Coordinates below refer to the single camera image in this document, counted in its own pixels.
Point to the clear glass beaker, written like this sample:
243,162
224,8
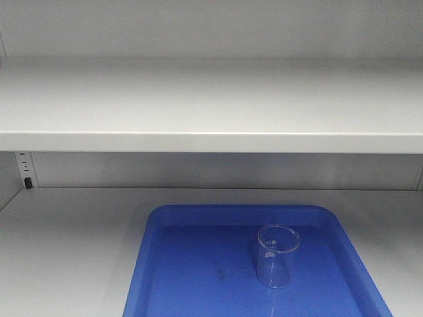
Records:
277,250

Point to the black shelf clip left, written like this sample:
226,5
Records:
28,183

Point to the upper grey cabinet shelf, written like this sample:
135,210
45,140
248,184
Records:
207,105

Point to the blue plastic tray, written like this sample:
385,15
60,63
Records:
200,260

